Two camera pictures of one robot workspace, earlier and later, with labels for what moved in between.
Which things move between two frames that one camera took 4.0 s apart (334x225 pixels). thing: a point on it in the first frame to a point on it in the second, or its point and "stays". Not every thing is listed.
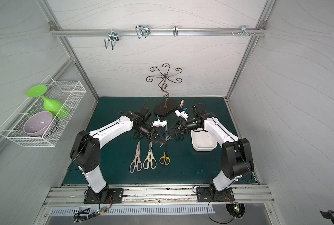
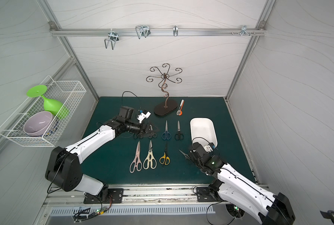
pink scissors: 137,163 stays
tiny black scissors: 171,136 to 187,159
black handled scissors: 179,136 stays
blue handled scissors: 164,133 stays
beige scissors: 150,160 stays
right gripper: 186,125 to 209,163
